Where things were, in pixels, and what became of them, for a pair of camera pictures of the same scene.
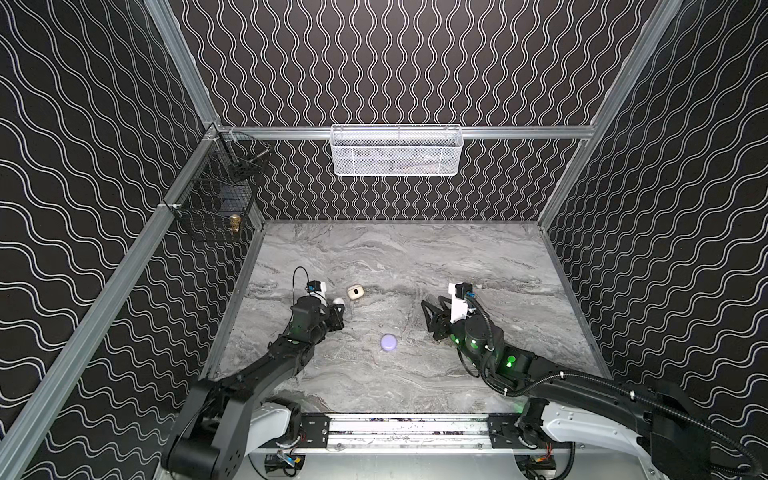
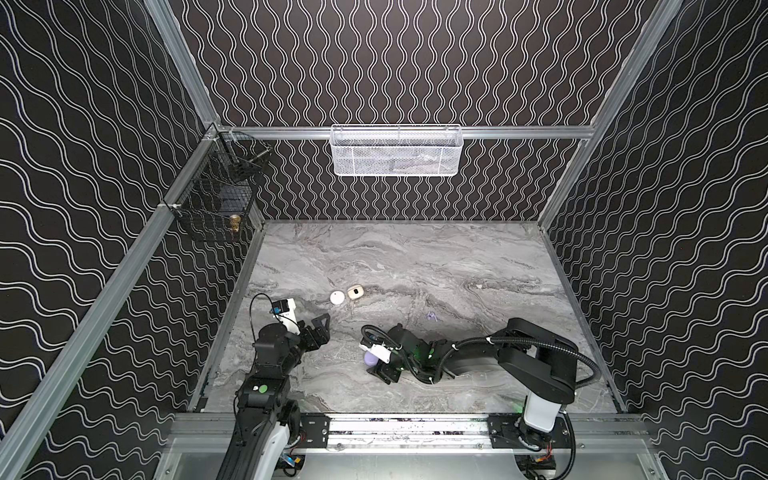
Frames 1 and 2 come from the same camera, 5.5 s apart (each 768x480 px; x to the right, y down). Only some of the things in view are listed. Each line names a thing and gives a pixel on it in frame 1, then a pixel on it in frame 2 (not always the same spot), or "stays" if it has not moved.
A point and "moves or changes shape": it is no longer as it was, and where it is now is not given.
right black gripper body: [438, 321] -> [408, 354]
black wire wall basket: [217, 199] stays
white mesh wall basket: [396, 150] stays
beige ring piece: [356, 291] stays
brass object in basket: [234, 221] stays
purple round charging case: [388, 342] moves or changes shape
